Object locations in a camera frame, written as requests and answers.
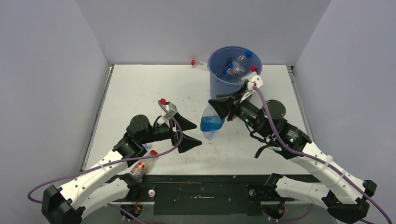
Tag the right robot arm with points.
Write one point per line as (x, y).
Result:
(344, 196)

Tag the blue label blue cap bottle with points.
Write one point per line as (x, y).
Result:
(243, 59)

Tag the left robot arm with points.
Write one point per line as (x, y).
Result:
(75, 200)

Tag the blue plastic bin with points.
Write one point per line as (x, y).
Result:
(219, 60)

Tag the red cap bottle by wall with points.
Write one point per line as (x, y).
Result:
(200, 64)

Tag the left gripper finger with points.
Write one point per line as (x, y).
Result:
(184, 123)
(186, 143)

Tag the crushed blue label bottle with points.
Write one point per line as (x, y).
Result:
(210, 123)

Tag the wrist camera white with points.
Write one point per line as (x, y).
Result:
(170, 109)
(251, 80)

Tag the pepsi bottle blue cap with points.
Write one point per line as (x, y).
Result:
(225, 71)

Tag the clear jar silver lid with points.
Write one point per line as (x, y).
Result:
(236, 72)

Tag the small red cap bottle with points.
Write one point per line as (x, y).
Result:
(142, 167)

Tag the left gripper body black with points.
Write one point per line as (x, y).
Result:
(161, 131)

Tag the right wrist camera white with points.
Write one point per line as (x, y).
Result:
(251, 80)

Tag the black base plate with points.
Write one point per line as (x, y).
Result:
(188, 195)

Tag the red label clear bottle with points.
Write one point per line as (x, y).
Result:
(252, 69)

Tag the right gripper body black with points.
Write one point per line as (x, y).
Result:
(247, 111)

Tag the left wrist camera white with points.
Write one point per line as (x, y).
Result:
(170, 109)

